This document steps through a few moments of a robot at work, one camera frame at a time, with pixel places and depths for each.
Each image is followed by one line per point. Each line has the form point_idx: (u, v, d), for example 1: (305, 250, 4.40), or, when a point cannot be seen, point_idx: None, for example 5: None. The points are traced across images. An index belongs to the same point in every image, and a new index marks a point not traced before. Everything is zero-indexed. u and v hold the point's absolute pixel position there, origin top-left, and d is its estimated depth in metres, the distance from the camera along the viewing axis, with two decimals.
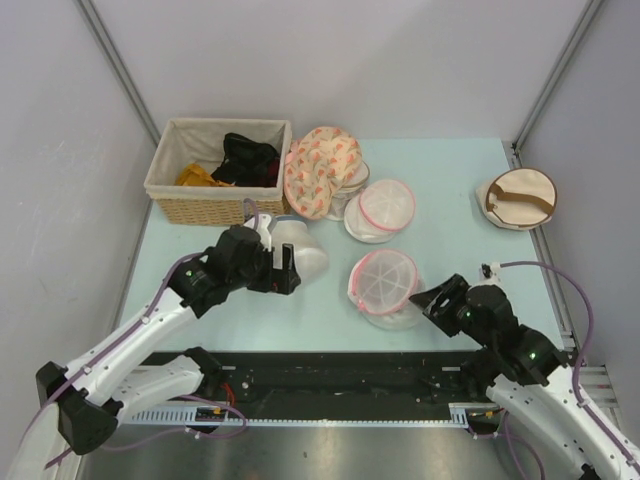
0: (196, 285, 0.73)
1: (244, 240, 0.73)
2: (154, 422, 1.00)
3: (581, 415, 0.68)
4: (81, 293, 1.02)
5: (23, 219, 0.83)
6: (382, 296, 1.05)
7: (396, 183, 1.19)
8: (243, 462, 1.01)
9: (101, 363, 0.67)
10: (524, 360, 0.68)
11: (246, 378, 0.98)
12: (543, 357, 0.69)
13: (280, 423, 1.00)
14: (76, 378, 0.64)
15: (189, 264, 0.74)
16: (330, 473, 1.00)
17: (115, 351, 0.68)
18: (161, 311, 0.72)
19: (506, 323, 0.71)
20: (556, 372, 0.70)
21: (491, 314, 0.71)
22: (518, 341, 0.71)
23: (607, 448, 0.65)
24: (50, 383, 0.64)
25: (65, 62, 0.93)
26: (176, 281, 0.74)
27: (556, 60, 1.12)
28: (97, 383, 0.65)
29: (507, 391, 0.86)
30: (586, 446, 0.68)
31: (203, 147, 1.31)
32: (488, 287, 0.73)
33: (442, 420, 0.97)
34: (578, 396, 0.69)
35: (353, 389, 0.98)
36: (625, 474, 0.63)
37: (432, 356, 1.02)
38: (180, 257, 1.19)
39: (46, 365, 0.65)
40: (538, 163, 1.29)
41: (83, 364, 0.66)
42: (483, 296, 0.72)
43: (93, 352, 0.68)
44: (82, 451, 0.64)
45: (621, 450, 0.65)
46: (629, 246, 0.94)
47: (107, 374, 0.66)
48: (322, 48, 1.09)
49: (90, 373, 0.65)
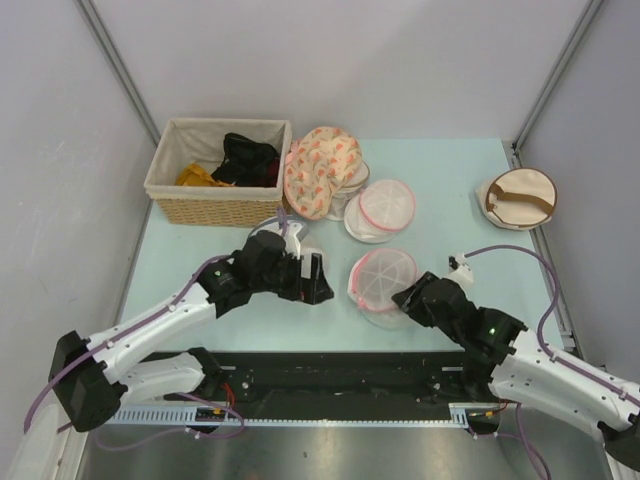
0: (224, 285, 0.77)
1: (269, 246, 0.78)
2: (155, 421, 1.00)
3: (559, 369, 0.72)
4: (81, 293, 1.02)
5: (23, 219, 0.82)
6: (382, 293, 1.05)
7: (396, 183, 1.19)
8: (243, 462, 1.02)
9: (123, 340, 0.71)
10: (489, 340, 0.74)
11: (246, 378, 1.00)
12: (505, 330, 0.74)
13: (280, 423, 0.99)
14: (97, 350, 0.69)
15: (217, 265, 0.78)
16: (330, 473, 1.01)
17: (138, 332, 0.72)
18: (187, 302, 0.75)
19: (463, 310, 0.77)
20: (521, 338, 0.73)
21: (448, 307, 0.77)
22: (479, 323, 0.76)
23: (597, 390, 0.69)
24: (70, 353, 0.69)
25: (65, 62, 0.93)
26: (205, 279, 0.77)
27: (557, 59, 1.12)
28: (117, 358, 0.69)
29: (507, 380, 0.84)
30: (578, 397, 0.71)
31: (203, 147, 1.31)
32: (440, 283, 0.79)
33: (443, 420, 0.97)
34: (548, 351, 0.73)
35: (352, 389, 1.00)
36: (623, 410, 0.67)
37: (434, 356, 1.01)
38: (180, 257, 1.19)
39: (71, 335, 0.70)
40: (538, 163, 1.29)
41: (107, 338, 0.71)
42: (436, 292, 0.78)
43: (117, 329, 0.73)
44: (81, 425, 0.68)
45: (609, 389, 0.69)
46: (629, 247, 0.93)
47: (127, 352, 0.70)
48: (321, 48, 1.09)
49: (112, 348, 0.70)
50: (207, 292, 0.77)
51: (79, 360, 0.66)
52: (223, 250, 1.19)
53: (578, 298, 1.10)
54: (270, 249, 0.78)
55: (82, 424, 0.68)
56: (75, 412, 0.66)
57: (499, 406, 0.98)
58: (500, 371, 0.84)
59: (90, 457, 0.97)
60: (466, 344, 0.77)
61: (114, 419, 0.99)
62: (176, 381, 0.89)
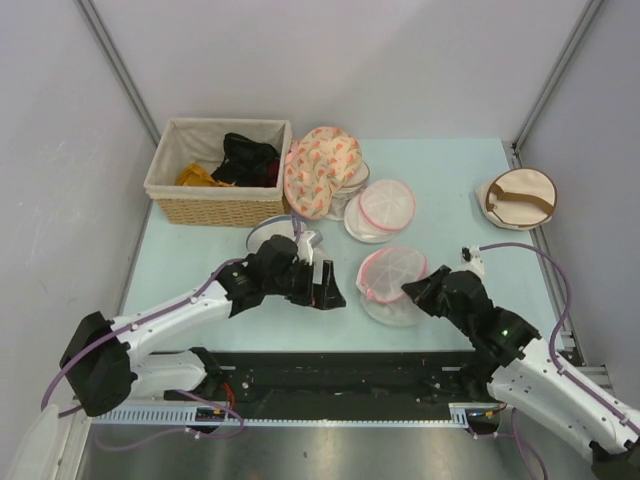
0: (240, 285, 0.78)
1: (285, 251, 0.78)
2: (155, 422, 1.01)
3: (564, 382, 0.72)
4: (81, 292, 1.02)
5: (23, 218, 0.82)
6: (390, 284, 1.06)
7: (396, 183, 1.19)
8: (243, 462, 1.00)
9: (146, 325, 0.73)
10: (500, 340, 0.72)
11: (246, 378, 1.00)
12: (518, 334, 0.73)
13: (279, 423, 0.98)
14: (121, 331, 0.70)
15: (234, 267, 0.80)
16: (330, 473, 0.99)
17: (161, 318, 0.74)
18: (207, 297, 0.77)
19: (482, 306, 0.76)
20: (532, 345, 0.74)
21: (467, 300, 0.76)
22: (493, 322, 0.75)
23: (599, 411, 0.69)
24: (94, 332, 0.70)
25: (65, 62, 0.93)
26: (223, 279, 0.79)
27: (556, 59, 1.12)
28: (140, 341, 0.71)
29: (506, 383, 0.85)
30: (578, 413, 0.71)
31: (203, 147, 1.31)
32: (463, 275, 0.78)
33: (444, 420, 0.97)
34: (557, 363, 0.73)
35: (352, 389, 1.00)
36: (621, 434, 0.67)
37: (433, 356, 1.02)
38: (180, 257, 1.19)
39: (95, 315, 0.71)
40: (538, 163, 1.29)
41: (130, 322, 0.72)
42: (458, 283, 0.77)
43: (140, 314, 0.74)
44: (95, 404, 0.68)
45: (611, 412, 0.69)
46: (628, 247, 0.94)
47: (149, 336, 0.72)
48: (321, 47, 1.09)
49: (134, 331, 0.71)
50: (225, 290, 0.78)
51: (104, 338, 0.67)
52: (224, 250, 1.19)
53: (578, 297, 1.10)
54: (286, 253, 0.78)
55: (94, 406, 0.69)
56: (91, 391, 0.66)
57: (498, 406, 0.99)
58: (501, 373, 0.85)
59: (90, 457, 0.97)
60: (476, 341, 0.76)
61: (116, 418, 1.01)
62: (179, 376, 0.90)
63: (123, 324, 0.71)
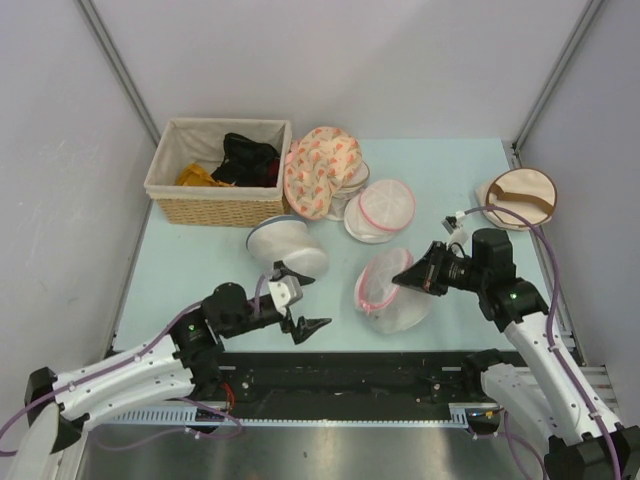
0: (191, 343, 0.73)
1: (225, 310, 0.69)
2: (154, 421, 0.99)
3: (549, 360, 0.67)
4: (82, 293, 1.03)
5: (23, 219, 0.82)
6: (384, 285, 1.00)
7: (396, 182, 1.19)
8: (243, 462, 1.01)
9: (85, 384, 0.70)
10: (505, 299, 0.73)
11: (246, 378, 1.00)
12: (527, 302, 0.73)
13: (280, 423, 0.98)
14: (59, 391, 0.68)
15: (189, 318, 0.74)
16: (330, 473, 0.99)
17: (101, 377, 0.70)
18: (153, 355, 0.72)
19: (499, 267, 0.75)
20: (535, 314, 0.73)
21: (490, 253, 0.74)
22: (505, 285, 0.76)
23: (571, 397, 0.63)
24: (38, 388, 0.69)
25: (65, 63, 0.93)
26: (177, 332, 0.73)
27: (557, 59, 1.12)
28: (75, 402, 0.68)
29: (497, 376, 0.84)
30: (552, 396, 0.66)
31: (203, 147, 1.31)
32: (497, 231, 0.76)
33: (442, 420, 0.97)
34: (550, 339, 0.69)
35: (352, 389, 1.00)
36: (583, 424, 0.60)
37: (433, 356, 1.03)
38: (180, 256, 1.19)
39: (41, 371, 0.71)
40: (538, 163, 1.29)
41: (71, 380, 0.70)
42: (490, 236, 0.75)
43: (84, 370, 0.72)
44: None
45: (585, 403, 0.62)
46: (628, 247, 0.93)
47: (87, 396, 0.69)
48: (321, 48, 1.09)
49: (73, 391, 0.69)
50: (178, 345, 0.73)
51: (42, 399, 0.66)
52: (224, 250, 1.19)
53: (578, 298, 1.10)
54: (226, 313, 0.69)
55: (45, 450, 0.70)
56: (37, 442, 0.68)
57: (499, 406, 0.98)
58: (493, 370, 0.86)
59: (90, 457, 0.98)
60: (482, 295, 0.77)
61: (116, 419, 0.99)
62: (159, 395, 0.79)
63: (62, 382, 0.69)
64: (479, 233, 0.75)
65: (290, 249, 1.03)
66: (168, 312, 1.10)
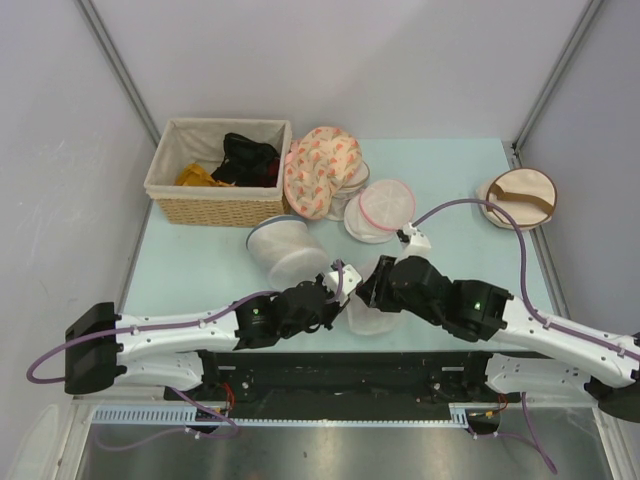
0: (254, 327, 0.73)
1: (305, 304, 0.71)
2: (153, 421, 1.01)
3: (554, 337, 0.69)
4: (83, 292, 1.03)
5: (24, 219, 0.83)
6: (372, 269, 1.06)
7: (396, 183, 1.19)
8: (243, 462, 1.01)
9: (147, 333, 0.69)
10: (474, 315, 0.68)
11: (246, 378, 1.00)
12: (490, 303, 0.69)
13: (280, 423, 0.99)
14: (121, 332, 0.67)
15: (255, 301, 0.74)
16: (330, 473, 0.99)
17: (162, 332, 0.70)
18: (216, 326, 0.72)
19: (439, 290, 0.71)
20: (509, 308, 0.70)
21: (422, 287, 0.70)
22: (459, 300, 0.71)
23: (595, 353, 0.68)
24: (100, 322, 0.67)
25: (65, 63, 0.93)
26: (242, 311, 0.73)
27: (556, 60, 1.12)
28: (135, 347, 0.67)
29: (500, 372, 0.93)
30: (576, 361, 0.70)
31: (203, 147, 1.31)
32: (410, 263, 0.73)
33: (443, 420, 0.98)
34: (541, 319, 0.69)
35: (353, 389, 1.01)
36: (624, 368, 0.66)
37: (433, 356, 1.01)
38: (181, 255, 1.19)
39: (105, 305, 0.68)
40: (538, 163, 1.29)
41: (135, 324, 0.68)
42: (406, 274, 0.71)
43: (147, 319, 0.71)
44: (70, 391, 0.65)
45: (608, 348, 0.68)
46: (629, 246, 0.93)
47: (145, 345, 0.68)
48: (321, 47, 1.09)
49: (135, 335, 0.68)
50: (239, 325, 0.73)
51: (93, 335, 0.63)
52: (224, 250, 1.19)
53: (579, 298, 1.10)
54: (305, 308, 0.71)
55: (73, 388, 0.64)
56: (75, 376, 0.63)
57: (498, 406, 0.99)
58: (491, 365, 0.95)
59: (89, 457, 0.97)
60: (449, 325, 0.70)
61: (116, 418, 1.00)
62: (173, 377, 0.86)
63: (126, 324, 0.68)
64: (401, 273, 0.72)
65: (290, 249, 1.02)
66: (167, 312, 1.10)
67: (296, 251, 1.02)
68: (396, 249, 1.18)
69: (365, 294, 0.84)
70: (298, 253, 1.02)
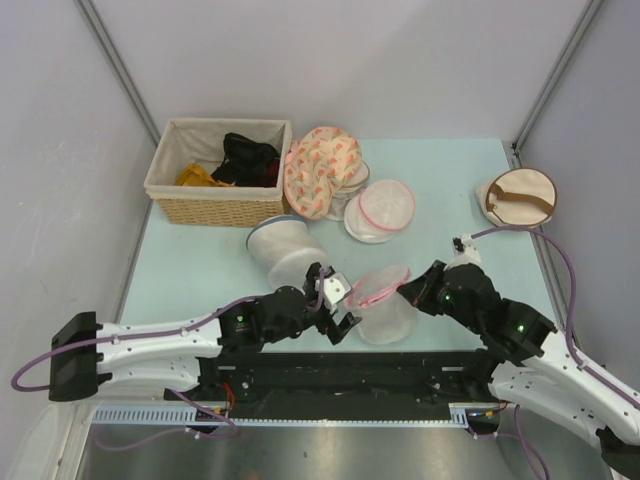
0: (237, 334, 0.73)
1: (283, 312, 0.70)
2: (151, 421, 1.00)
3: (585, 380, 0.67)
4: (83, 293, 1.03)
5: (24, 218, 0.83)
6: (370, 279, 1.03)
7: (395, 182, 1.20)
8: (243, 462, 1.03)
9: (128, 342, 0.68)
10: (514, 335, 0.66)
11: (246, 378, 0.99)
12: (532, 327, 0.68)
13: (279, 423, 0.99)
14: (102, 341, 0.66)
15: (239, 308, 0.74)
16: (330, 473, 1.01)
17: (147, 340, 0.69)
18: (199, 334, 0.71)
19: (488, 303, 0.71)
20: (549, 341, 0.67)
21: (473, 296, 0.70)
22: (503, 317, 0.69)
23: (620, 405, 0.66)
24: (82, 331, 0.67)
25: (65, 63, 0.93)
26: (225, 318, 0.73)
27: (557, 59, 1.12)
28: (115, 356, 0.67)
29: (507, 382, 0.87)
30: (596, 408, 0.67)
31: (203, 147, 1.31)
32: (468, 271, 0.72)
33: (443, 420, 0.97)
34: (577, 359, 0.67)
35: (353, 389, 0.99)
36: None
37: (432, 356, 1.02)
38: (180, 255, 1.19)
39: (88, 314, 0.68)
40: (539, 162, 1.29)
41: (115, 333, 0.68)
42: (462, 279, 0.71)
43: (129, 328, 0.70)
44: (53, 398, 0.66)
45: (631, 404, 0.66)
46: (629, 248, 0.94)
47: (127, 354, 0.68)
48: (321, 49, 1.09)
49: (115, 344, 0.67)
50: (222, 332, 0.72)
51: (72, 346, 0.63)
52: (224, 250, 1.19)
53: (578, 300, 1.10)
54: (284, 315, 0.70)
55: (58, 395, 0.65)
56: (57, 384, 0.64)
57: (499, 407, 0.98)
58: (500, 370, 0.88)
59: (89, 457, 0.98)
60: (488, 338, 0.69)
61: (115, 418, 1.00)
62: (169, 379, 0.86)
63: (107, 333, 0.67)
64: (454, 281, 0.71)
65: (289, 250, 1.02)
66: (167, 312, 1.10)
67: (295, 251, 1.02)
68: (396, 249, 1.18)
69: (408, 293, 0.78)
70: (297, 254, 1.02)
